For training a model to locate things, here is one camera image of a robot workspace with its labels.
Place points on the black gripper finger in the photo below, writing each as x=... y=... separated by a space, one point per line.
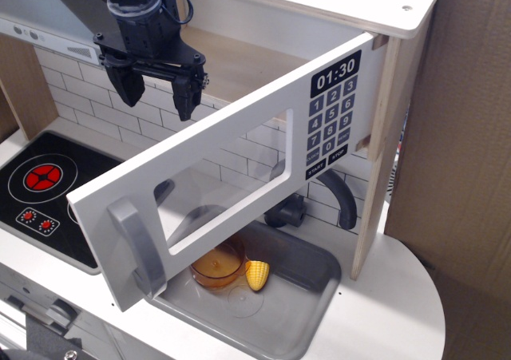
x=186 y=96
x=128 y=83

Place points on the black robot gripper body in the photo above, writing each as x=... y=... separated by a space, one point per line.
x=148 y=34

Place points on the white toy microwave door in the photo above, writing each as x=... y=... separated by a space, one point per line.
x=199 y=186

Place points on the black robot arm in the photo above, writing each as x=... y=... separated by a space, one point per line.
x=147 y=43

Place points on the grey range hood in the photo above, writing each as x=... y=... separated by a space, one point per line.
x=63 y=26

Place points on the black toy stovetop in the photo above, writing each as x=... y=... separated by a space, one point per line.
x=34 y=185

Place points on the dark grey toy faucet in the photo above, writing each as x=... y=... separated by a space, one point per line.
x=327 y=198

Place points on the orange transparent plastic pot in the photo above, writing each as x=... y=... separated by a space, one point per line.
x=222 y=265

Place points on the yellow toy corn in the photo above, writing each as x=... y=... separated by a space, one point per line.
x=256 y=273

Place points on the grey oven knob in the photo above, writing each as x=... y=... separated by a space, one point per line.
x=61 y=313

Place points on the grey toy sink basin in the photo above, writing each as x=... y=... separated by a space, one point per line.
x=277 y=322

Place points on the brown cardboard box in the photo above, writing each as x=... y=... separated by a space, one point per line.
x=451 y=200

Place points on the grey microwave door handle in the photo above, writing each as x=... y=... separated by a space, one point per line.
x=149 y=273

